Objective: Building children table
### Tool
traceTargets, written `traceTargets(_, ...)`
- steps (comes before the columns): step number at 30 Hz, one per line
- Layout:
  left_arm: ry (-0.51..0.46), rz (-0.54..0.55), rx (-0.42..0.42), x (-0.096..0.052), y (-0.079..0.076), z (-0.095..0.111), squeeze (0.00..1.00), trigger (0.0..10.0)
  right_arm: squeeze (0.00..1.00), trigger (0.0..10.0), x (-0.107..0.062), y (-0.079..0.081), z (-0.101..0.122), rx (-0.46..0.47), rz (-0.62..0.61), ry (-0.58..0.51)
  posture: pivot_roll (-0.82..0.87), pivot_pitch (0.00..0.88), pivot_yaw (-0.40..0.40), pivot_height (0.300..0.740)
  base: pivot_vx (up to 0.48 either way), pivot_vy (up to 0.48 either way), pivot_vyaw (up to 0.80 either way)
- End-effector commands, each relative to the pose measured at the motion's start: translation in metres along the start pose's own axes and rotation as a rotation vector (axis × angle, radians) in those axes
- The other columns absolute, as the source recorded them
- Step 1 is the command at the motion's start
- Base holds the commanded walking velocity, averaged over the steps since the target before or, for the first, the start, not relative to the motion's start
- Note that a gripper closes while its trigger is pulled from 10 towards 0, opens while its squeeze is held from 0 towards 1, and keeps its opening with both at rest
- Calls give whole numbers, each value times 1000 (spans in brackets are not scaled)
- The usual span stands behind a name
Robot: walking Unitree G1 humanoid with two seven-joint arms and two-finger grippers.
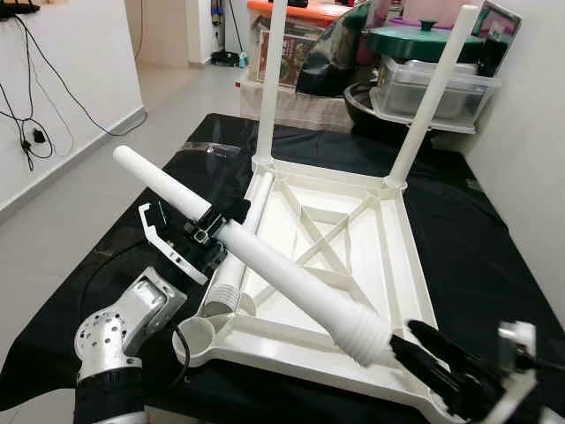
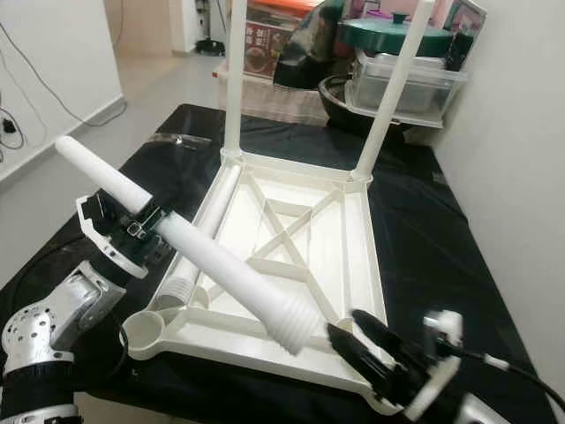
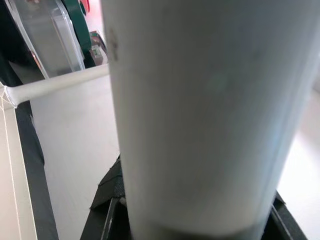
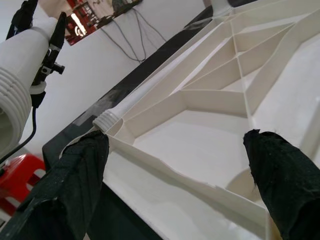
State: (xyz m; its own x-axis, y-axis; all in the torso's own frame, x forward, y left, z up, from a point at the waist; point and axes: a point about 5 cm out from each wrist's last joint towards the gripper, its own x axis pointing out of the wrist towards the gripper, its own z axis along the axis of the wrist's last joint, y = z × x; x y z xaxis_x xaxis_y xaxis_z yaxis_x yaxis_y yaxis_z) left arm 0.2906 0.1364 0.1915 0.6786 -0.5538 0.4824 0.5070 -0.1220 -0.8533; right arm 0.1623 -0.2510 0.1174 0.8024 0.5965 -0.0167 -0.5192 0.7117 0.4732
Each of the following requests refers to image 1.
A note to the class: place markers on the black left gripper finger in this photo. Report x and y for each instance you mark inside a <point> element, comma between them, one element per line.
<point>234,212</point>
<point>212,258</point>

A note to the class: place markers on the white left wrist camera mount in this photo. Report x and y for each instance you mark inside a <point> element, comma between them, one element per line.
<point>172,256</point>

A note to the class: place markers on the beige patterned cloth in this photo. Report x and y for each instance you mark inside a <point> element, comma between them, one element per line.
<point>305,110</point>

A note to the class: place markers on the clear crinkled tape strip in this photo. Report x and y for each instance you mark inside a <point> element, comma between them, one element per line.
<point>207,148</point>

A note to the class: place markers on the clear plastic storage box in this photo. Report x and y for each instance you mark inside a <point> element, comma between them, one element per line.
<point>406,97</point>

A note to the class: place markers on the black power adapter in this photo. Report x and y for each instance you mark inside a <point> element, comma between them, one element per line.
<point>38,135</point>

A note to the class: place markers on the orange plastic lid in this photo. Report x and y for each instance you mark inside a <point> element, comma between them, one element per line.
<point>313,11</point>

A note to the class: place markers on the black glossy bag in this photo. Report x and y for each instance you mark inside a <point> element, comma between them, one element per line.
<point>331,57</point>

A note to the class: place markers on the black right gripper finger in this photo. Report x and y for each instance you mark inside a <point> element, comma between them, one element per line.
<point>424,369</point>
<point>437,344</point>

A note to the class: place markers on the pink plastic container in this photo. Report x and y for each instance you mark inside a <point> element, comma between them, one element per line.
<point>433,11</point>

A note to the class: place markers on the black round wok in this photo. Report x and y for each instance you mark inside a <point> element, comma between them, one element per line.
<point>360,106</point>

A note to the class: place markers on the small black flat item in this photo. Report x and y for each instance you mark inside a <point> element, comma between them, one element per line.
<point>297,3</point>

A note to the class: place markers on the black router box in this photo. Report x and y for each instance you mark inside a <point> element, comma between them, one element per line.
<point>18,9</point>

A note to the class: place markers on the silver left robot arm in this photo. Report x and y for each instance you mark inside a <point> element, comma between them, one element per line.
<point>115,331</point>

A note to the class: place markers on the dark floor mop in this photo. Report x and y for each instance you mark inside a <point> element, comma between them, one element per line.
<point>228,60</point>

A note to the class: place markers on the white plastic table top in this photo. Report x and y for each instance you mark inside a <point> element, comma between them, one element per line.
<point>388,265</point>

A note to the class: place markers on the green round pot lid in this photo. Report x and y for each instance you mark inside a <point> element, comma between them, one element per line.
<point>415,44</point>

